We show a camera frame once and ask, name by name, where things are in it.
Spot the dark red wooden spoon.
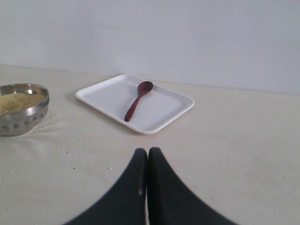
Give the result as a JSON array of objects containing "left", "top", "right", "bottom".
[{"left": 124, "top": 81, "right": 154, "bottom": 122}]

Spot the steel bowl of millet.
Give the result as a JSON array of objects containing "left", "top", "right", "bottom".
[{"left": 0, "top": 83, "right": 50, "bottom": 136}]

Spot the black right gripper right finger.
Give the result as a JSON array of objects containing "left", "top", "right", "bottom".
[{"left": 147, "top": 147, "right": 236, "bottom": 225}]

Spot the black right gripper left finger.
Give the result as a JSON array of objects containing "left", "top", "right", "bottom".
[{"left": 66, "top": 148, "right": 148, "bottom": 225}]

